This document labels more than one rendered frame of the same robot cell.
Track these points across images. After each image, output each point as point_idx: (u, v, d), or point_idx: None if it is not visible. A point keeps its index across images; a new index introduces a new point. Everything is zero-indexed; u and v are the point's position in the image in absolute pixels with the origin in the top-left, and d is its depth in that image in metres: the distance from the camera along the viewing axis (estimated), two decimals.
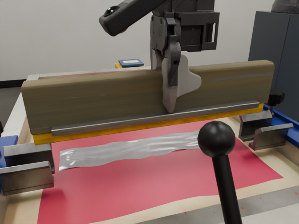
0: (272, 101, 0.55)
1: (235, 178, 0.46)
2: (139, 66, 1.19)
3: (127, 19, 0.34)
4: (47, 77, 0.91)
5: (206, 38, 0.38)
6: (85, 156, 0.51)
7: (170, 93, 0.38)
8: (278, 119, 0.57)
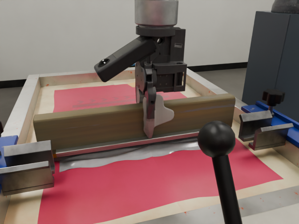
0: (272, 101, 0.55)
1: (235, 179, 0.46)
2: None
3: (115, 70, 0.45)
4: (47, 77, 0.91)
5: (177, 82, 0.49)
6: (85, 157, 0.51)
7: (148, 124, 0.49)
8: (278, 119, 0.57)
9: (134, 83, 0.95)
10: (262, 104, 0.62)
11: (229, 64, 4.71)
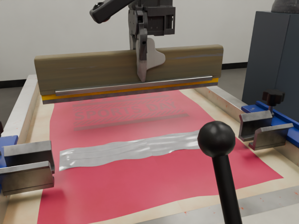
0: (272, 101, 0.55)
1: (235, 178, 0.46)
2: None
3: (109, 11, 0.48)
4: None
5: (167, 26, 0.52)
6: (85, 156, 0.51)
7: (141, 65, 0.53)
8: (278, 119, 0.57)
9: None
10: (262, 104, 0.62)
11: (229, 64, 4.71)
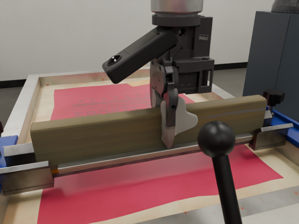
0: (272, 101, 0.55)
1: (235, 178, 0.46)
2: None
3: (129, 69, 0.37)
4: (47, 77, 0.91)
5: (202, 82, 0.41)
6: None
7: (168, 132, 0.41)
8: (278, 119, 0.57)
9: (134, 82, 0.95)
10: None
11: (229, 64, 4.71)
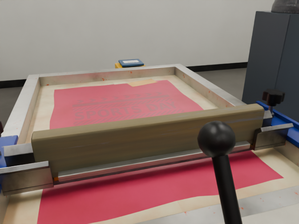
0: (272, 101, 0.55)
1: (235, 178, 0.46)
2: (139, 66, 1.19)
3: None
4: (47, 77, 0.91)
5: None
6: None
7: None
8: (278, 119, 0.57)
9: (134, 82, 0.95)
10: (262, 104, 0.62)
11: (229, 64, 4.71)
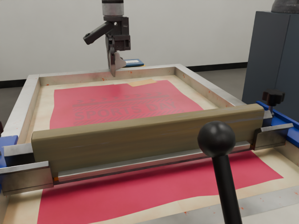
0: (272, 101, 0.55)
1: (235, 178, 0.46)
2: (139, 66, 1.19)
3: (93, 38, 0.90)
4: (47, 77, 0.91)
5: (126, 45, 0.94)
6: None
7: (112, 67, 0.94)
8: (278, 119, 0.57)
9: (134, 82, 0.95)
10: (262, 104, 0.62)
11: (229, 64, 4.71)
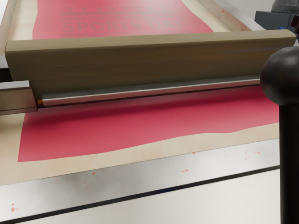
0: None
1: (247, 115, 0.41)
2: None
3: None
4: None
5: None
6: None
7: None
8: None
9: None
10: None
11: None
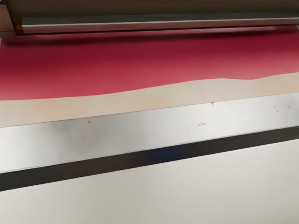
0: None
1: (271, 60, 0.34)
2: None
3: None
4: None
5: None
6: None
7: None
8: None
9: None
10: None
11: None
